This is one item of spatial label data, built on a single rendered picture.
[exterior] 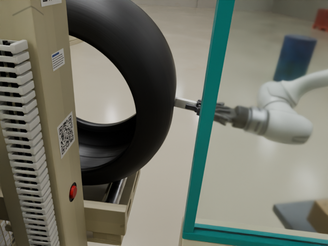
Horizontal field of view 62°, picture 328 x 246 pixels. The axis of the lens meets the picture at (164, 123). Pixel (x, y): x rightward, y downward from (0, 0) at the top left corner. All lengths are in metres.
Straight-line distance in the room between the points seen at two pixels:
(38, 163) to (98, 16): 0.35
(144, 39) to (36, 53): 0.29
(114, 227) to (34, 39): 0.57
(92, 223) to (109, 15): 0.57
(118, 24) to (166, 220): 1.60
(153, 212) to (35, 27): 1.78
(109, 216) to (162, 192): 1.47
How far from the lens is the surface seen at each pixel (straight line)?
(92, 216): 0.84
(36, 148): 0.53
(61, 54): 0.56
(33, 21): 0.48
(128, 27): 0.69
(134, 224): 2.03
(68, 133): 0.62
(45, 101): 0.52
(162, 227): 2.02
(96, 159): 1.05
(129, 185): 1.00
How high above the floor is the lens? 1.53
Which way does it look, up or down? 28 degrees down
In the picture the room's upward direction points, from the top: 5 degrees clockwise
